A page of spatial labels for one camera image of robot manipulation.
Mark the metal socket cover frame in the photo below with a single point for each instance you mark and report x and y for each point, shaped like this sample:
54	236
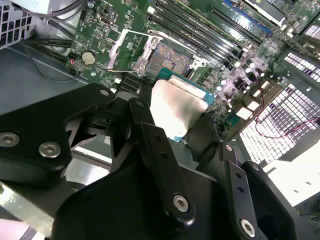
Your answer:
115	52

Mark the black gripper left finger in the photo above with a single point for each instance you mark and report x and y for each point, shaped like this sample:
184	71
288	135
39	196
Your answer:
37	125

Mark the silver green CPU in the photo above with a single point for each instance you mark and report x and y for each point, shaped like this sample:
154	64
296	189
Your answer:
175	107

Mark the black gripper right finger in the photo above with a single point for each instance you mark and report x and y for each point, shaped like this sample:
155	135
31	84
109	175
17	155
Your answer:
237	190

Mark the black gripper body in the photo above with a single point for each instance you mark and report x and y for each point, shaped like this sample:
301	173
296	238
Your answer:
112	207

